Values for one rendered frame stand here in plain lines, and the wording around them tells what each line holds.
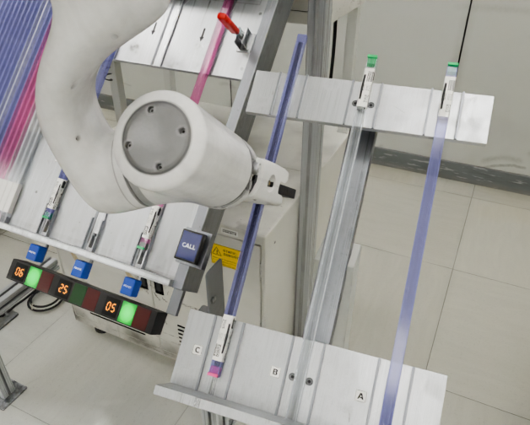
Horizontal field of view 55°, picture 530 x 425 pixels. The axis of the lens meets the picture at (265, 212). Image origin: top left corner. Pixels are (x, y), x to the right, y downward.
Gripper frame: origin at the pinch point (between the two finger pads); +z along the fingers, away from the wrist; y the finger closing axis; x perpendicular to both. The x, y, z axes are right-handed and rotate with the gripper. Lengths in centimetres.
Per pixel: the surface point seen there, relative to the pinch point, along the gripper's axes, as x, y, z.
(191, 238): 8.8, 11.9, 7.3
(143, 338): 45, 51, 76
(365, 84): -17.7, -11.0, 3.1
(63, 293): 23.9, 36.9, 13.0
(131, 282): 18.4, 22.5, 10.3
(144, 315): 23.5, 19.4, 11.6
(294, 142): -23, 17, 80
